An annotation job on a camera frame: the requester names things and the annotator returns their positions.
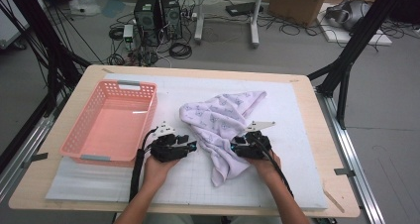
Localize grey headset device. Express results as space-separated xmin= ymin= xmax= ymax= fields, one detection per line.
xmin=325 ymin=0 xmax=372 ymax=32

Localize small white and green box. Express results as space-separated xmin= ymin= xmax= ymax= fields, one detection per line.
xmin=122 ymin=24 xmax=135 ymax=51

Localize grey metal clamp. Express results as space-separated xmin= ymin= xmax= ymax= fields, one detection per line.
xmin=21 ymin=152 xmax=50 ymax=169
xmin=333 ymin=167 xmax=357 ymax=178

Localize clear plastic bag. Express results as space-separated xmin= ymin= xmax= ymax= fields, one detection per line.
xmin=68 ymin=0 xmax=102 ymax=17

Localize right hand-held gripper black cable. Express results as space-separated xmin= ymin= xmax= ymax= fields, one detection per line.
xmin=252 ymin=133 xmax=295 ymax=198

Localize white metal floor stand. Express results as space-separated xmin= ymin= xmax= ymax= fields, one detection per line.
xmin=193 ymin=0 xmax=265 ymax=50

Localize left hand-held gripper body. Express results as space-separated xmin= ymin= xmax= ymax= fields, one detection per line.
xmin=145 ymin=120 xmax=188 ymax=163

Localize coiled black cable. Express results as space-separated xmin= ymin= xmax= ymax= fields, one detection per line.
xmin=168 ymin=42 xmax=193 ymax=60

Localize person's left hand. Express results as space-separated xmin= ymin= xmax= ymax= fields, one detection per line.
xmin=142 ymin=156 xmax=181 ymax=188

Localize white foam board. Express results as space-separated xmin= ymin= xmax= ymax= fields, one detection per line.
xmin=316 ymin=2 xmax=393 ymax=47

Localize aluminium rail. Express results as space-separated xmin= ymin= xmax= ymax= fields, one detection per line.
xmin=315 ymin=88 xmax=385 ymax=224
xmin=0 ymin=94 xmax=65 ymax=202

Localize person's right hand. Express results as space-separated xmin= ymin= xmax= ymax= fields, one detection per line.
xmin=247 ymin=150 xmax=282 ymax=182

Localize white grid mat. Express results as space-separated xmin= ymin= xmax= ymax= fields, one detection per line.
xmin=45 ymin=72 xmax=328 ymax=209

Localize flat black device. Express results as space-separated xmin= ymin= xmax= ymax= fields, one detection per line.
xmin=225 ymin=1 xmax=264 ymax=18

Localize wide black computer tower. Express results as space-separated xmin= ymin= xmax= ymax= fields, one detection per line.
xmin=133 ymin=0 xmax=162 ymax=48

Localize hand-held gripper black cable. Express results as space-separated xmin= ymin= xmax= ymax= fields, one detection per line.
xmin=129 ymin=127 xmax=159 ymax=202
xmin=252 ymin=133 xmax=295 ymax=198

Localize narrow black computer tower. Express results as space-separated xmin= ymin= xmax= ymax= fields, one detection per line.
xmin=158 ymin=0 xmax=183 ymax=41

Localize black metal frame stand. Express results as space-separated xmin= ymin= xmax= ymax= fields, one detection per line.
xmin=306 ymin=0 xmax=420 ymax=130
xmin=0 ymin=0 xmax=92 ymax=118

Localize lilac printed towel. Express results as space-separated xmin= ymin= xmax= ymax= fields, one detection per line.
xmin=178 ymin=90 xmax=267 ymax=188

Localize left hand-held gripper black cable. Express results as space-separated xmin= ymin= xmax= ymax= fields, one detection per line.
xmin=129 ymin=127 xmax=159 ymax=202

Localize brown cardboard box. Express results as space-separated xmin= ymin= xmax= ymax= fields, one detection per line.
xmin=266 ymin=0 xmax=331 ymax=28

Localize pink plastic basket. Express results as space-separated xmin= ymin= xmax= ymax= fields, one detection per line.
xmin=58 ymin=79 xmax=158 ymax=168

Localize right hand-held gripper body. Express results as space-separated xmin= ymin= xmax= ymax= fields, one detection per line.
xmin=236 ymin=120 xmax=276 ymax=160

